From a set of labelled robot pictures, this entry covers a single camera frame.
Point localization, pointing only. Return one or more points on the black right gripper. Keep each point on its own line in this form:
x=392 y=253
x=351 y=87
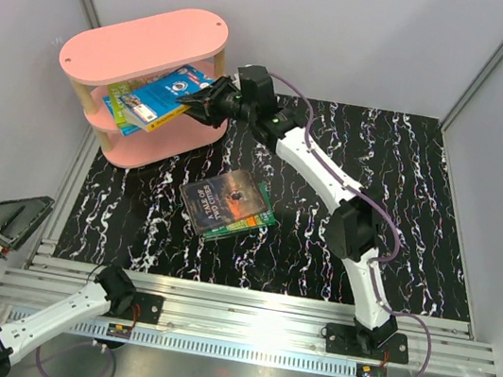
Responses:
x=207 y=112

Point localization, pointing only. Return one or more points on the blue back-cover book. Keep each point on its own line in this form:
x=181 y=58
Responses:
x=155 y=104

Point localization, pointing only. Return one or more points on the blue 26-storey treehouse book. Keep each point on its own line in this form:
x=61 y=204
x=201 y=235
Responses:
x=125 y=128

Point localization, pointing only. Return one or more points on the dark Tale of Two Cities book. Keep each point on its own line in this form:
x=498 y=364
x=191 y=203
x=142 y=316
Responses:
x=222 y=200

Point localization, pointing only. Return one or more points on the green 65-storey treehouse book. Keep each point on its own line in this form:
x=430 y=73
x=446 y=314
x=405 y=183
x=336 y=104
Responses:
x=116 y=90

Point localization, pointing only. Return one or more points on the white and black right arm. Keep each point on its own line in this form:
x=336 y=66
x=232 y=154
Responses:
x=355 y=219

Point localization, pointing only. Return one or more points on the pink three-tier shelf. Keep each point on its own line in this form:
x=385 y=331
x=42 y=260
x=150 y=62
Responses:
x=131 y=55

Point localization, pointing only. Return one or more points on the green bottom book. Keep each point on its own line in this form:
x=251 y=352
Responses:
x=253 y=222

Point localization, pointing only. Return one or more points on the left small circuit board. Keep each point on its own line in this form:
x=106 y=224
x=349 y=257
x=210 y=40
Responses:
x=117 y=330

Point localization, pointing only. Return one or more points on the small circuit board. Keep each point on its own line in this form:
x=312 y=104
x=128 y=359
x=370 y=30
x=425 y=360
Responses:
x=117 y=330
x=371 y=371

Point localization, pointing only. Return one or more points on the right small circuit board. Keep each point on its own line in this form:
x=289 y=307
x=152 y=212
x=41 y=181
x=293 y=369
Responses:
x=371 y=371

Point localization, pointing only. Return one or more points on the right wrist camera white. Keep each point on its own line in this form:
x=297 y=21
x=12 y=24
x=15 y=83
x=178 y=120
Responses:
x=236 y=80

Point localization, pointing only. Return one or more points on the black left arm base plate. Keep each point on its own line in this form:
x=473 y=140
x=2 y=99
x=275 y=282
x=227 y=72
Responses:
x=146 y=307

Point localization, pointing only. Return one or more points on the aluminium mounting rail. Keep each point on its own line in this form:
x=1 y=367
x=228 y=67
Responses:
x=267 y=321

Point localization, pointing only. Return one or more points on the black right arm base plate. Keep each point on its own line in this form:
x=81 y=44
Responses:
x=347 y=340

